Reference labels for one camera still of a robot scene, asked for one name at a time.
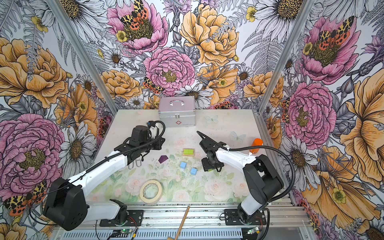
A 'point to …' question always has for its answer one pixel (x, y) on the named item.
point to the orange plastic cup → (256, 142)
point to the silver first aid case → (177, 111)
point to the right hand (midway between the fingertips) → (212, 170)
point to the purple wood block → (162, 158)
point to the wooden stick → (183, 222)
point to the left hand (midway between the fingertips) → (163, 143)
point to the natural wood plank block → (188, 155)
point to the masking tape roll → (153, 200)
